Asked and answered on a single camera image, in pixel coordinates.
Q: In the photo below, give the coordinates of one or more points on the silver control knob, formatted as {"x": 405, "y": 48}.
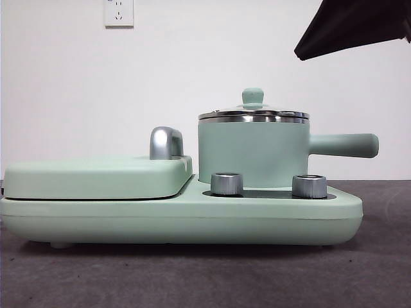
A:
{"x": 309, "y": 186}
{"x": 226, "y": 184}

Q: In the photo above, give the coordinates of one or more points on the mint green griddle cover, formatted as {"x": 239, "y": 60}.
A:
{"x": 96, "y": 176}

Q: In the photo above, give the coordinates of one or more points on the glass lid with mint knob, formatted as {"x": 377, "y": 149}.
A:
{"x": 252, "y": 96}

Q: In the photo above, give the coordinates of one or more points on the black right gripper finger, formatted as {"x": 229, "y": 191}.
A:
{"x": 353, "y": 25}

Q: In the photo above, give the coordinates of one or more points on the mint green breakfast maker base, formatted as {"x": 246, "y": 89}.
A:
{"x": 224, "y": 221}

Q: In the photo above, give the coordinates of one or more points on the black control panel strip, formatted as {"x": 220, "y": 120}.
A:
{"x": 266, "y": 193}

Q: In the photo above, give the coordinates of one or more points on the white wall socket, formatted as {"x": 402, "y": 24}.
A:
{"x": 119, "y": 13}

